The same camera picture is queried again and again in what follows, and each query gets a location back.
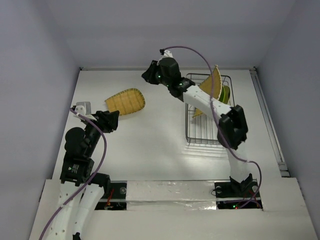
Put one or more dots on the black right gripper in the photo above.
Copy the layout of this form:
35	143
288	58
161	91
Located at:
152	73

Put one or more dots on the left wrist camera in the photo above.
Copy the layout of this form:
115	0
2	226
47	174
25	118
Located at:
82	107

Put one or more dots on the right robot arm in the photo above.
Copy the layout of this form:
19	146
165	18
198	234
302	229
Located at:
230	121

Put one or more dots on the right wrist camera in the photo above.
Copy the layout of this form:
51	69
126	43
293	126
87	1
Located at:
165	53

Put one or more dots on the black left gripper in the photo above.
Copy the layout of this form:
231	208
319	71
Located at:
107	119

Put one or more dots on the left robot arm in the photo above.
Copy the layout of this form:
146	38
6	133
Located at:
81	186

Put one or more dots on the wire dish rack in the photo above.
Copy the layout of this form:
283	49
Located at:
201	130

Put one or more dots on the white foam base bar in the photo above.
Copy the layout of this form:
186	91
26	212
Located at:
186	195

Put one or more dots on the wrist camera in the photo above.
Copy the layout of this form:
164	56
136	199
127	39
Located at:
82	107
165	53

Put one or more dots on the green plate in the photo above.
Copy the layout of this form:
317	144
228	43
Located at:
227	94
222	95

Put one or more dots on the metal rail at right wall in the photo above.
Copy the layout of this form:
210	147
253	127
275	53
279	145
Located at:
284	171

